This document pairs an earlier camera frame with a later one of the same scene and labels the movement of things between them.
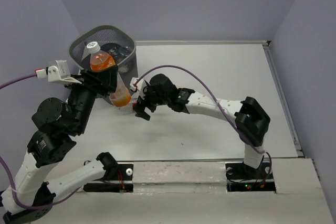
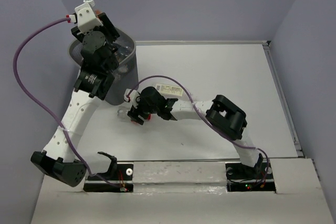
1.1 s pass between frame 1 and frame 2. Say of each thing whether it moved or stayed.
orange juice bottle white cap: moved
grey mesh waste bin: stayed
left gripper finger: moved
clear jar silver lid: stayed
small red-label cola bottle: moved
